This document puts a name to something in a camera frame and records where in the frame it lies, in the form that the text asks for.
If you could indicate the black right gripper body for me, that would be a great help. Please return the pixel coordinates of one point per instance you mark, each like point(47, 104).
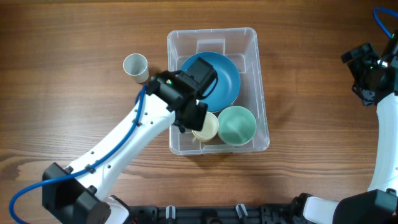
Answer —
point(360, 61)

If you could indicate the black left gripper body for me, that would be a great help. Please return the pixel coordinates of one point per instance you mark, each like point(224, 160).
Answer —
point(196, 118)

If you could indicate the cream plastic cup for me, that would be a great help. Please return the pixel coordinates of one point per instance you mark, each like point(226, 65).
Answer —
point(209, 130)

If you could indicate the dark blue plate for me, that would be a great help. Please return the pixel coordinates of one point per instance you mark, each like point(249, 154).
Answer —
point(228, 75)
point(220, 100)

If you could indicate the mint green bowl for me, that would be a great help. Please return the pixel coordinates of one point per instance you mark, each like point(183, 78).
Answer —
point(237, 125)

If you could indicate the grey plastic cup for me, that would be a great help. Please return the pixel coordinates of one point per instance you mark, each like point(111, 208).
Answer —
point(136, 66)

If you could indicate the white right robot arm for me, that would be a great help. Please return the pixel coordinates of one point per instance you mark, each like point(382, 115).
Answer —
point(379, 203)

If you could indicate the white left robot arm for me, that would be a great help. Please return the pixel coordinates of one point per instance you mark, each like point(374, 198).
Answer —
point(80, 192)

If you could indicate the dark blue plate in bin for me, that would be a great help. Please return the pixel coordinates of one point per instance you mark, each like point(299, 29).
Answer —
point(228, 75)

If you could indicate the clear plastic storage bin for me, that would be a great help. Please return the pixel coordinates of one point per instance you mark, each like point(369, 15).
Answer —
point(234, 54)

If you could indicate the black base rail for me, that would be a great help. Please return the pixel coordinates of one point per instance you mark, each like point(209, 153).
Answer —
point(238, 214)

